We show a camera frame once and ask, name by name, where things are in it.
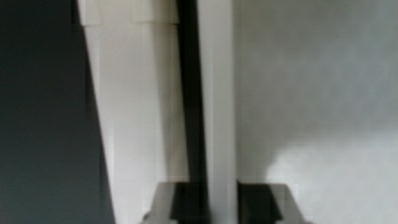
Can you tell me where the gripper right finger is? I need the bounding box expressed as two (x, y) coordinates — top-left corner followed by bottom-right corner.
(239, 183), (312, 224)

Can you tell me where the white desk top tray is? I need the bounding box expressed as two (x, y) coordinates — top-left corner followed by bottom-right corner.
(200, 0), (398, 224)

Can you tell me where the white U-shaped fence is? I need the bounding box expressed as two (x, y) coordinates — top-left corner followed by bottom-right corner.
(77, 0), (189, 224)

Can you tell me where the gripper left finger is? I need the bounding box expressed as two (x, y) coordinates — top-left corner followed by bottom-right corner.
(141, 182), (210, 224)

